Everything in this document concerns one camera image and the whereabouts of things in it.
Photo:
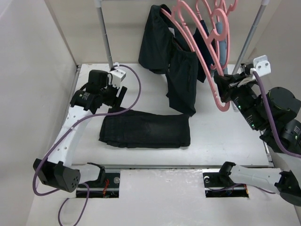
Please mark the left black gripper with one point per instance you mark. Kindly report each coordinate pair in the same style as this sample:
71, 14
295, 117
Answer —
112, 102

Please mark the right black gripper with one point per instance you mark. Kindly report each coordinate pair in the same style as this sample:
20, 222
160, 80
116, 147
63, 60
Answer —
228, 79

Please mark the pink hanger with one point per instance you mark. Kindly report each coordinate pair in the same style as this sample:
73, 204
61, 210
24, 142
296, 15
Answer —
214, 19
210, 42
171, 17

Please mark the black trousers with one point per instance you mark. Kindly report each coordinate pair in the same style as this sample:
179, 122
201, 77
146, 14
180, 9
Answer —
135, 129
165, 51

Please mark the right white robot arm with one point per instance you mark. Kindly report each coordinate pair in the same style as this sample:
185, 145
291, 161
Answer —
273, 112

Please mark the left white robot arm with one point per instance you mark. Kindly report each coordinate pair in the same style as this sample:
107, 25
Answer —
56, 171

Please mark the navy trousers on hanger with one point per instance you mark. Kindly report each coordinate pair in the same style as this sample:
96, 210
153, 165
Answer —
205, 53

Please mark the light blue jeans on hanger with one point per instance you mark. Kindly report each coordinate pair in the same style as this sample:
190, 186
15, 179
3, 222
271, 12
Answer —
222, 49

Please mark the black trousers on hanger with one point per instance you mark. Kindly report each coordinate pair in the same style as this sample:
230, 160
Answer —
165, 51

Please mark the right rack pole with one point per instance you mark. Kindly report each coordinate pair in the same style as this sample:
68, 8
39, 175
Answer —
253, 28

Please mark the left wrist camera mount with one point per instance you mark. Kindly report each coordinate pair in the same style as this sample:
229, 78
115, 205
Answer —
116, 77

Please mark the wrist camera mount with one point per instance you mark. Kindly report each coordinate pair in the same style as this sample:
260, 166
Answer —
261, 65
116, 77

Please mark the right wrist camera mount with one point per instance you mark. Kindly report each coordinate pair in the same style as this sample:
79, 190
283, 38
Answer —
261, 65

